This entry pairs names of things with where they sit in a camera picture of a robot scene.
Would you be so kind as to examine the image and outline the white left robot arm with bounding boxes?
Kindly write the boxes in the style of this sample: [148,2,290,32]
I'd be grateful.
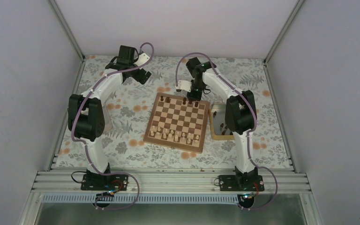
[67,45,154,190]

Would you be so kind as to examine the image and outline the metal tin under left arm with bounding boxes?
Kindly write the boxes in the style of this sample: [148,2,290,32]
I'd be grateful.
[102,105,113,133]

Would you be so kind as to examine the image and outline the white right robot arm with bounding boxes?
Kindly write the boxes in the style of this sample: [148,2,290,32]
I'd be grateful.
[186,57,257,191]

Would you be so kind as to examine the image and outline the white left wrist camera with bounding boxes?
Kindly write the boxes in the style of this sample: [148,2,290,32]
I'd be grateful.
[135,52,151,67]

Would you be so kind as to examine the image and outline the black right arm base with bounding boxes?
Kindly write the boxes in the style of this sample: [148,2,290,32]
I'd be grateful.
[218,175,265,192]

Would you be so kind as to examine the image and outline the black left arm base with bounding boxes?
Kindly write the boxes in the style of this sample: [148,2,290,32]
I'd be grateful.
[81,173,128,192]

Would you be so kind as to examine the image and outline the wooden chessboard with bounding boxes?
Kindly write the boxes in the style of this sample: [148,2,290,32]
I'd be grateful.
[143,93,210,154]

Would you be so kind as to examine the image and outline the floral table mat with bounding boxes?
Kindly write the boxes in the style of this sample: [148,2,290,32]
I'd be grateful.
[55,55,293,170]

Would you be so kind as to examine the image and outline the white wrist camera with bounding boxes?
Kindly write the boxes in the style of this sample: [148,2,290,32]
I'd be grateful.
[175,80,192,92]
[135,52,151,67]

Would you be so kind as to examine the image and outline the aluminium rail frame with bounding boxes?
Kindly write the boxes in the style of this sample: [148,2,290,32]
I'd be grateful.
[31,169,311,194]

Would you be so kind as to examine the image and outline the yellow metal tin box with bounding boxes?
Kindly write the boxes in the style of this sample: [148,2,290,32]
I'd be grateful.
[209,103,234,141]

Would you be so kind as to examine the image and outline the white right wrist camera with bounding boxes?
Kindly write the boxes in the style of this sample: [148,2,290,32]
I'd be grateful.
[175,80,192,92]

